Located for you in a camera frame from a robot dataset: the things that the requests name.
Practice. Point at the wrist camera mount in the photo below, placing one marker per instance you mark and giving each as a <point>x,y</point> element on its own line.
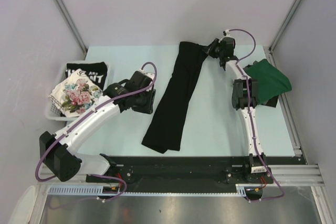
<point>148,74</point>
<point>226,33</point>

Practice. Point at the black printed t-shirt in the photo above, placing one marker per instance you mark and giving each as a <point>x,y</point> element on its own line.
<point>97,72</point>

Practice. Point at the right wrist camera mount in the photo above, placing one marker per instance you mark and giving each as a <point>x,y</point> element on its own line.
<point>226,33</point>

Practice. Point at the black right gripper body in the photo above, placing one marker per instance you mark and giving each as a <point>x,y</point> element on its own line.
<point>216,50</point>

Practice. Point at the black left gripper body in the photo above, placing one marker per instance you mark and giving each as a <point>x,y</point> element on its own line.
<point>144,102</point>

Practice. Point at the aluminium frame rail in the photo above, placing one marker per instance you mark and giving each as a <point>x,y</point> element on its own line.
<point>297,175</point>

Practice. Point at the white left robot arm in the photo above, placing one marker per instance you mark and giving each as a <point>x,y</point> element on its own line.
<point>59,151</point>

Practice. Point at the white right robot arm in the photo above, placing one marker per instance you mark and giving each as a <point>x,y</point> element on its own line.
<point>244,101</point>

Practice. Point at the white plastic basket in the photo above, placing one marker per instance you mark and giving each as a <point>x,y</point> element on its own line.
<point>52,112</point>

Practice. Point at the white floral t-shirt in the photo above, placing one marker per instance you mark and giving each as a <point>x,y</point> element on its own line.
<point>75,95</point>

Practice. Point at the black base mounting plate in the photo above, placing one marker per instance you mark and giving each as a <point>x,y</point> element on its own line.
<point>180,174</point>

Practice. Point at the plain black t-shirt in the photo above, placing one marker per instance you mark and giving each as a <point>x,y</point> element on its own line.
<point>166,128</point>

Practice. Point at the green folded t-shirt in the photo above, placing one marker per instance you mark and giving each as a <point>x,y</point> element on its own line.
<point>283,83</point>

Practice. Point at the white slotted cable duct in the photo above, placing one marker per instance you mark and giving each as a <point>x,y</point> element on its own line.
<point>83,190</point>

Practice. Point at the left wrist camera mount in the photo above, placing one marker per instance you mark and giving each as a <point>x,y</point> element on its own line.
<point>148,74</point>

